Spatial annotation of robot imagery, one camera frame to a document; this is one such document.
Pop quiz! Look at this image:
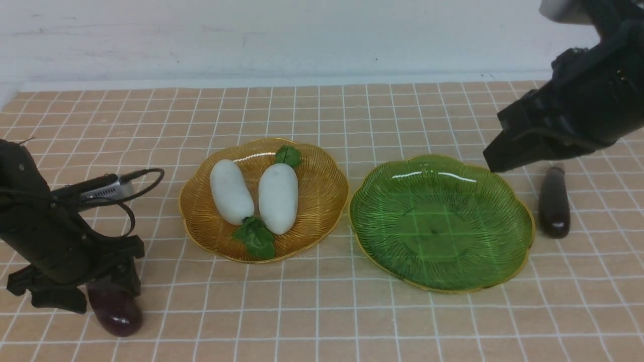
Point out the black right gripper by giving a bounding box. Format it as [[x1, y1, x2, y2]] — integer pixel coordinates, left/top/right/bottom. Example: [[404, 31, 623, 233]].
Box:
[[483, 45, 642, 173]]

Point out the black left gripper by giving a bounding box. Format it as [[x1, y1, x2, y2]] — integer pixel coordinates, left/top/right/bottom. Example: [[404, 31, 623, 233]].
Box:
[[6, 211, 144, 314]]

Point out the dark purple eggplant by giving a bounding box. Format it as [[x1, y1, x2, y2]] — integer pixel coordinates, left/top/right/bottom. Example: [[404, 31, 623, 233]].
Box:
[[537, 163, 571, 239]]

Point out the white radish with leaves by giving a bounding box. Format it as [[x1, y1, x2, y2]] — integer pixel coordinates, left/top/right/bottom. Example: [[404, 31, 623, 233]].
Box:
[[210, 159, 276, 260]]

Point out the white radish green top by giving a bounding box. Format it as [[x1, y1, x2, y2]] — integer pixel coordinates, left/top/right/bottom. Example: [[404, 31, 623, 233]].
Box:
[[258, 145, 301, 235]]

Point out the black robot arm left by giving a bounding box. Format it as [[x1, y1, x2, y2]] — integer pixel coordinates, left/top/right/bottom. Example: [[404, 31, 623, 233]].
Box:
[[1, 140, 144, 314]]

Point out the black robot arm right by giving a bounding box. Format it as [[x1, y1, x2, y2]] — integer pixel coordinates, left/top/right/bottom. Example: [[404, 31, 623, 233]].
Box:
[[483, 1, 643, 172]]

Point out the green ribbed plastic plate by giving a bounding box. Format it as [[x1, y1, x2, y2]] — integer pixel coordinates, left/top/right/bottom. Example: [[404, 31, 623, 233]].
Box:
[[348, 154, 536, 294]]

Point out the amber ribbed plastic plate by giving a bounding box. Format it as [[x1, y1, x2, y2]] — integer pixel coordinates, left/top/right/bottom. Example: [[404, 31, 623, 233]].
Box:
[[179, 137, 350, 264]]

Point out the black camera cable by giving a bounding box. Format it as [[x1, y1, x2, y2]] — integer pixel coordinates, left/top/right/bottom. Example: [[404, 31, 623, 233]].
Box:
[[0, 168, 166, 239]]

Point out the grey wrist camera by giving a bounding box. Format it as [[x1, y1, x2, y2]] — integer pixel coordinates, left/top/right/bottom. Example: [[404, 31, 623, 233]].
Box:
[[51, 173, 135, 202]]

